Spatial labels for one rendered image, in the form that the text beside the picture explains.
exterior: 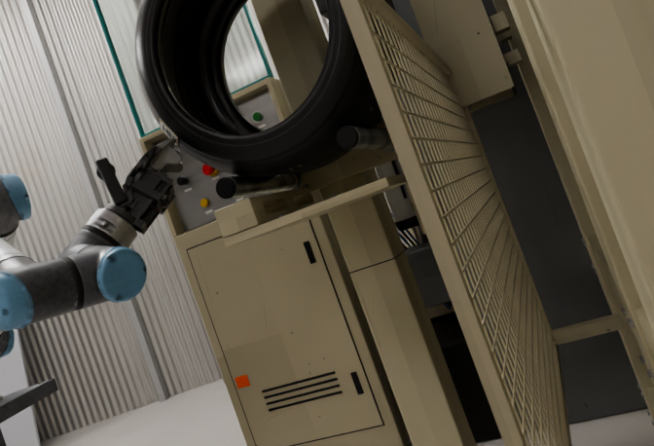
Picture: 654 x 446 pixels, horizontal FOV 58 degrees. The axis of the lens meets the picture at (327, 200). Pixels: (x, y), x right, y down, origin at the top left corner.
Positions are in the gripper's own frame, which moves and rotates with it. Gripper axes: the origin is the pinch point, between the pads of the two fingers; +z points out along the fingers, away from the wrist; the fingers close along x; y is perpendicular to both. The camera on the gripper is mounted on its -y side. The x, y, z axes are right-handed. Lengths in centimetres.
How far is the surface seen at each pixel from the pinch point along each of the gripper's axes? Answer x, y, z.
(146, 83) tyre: 4.7, -10.0, 7.5
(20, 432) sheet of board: -310, -86, -77
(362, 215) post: -23, 43, 18
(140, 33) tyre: 9.7, -15.7, 14.6
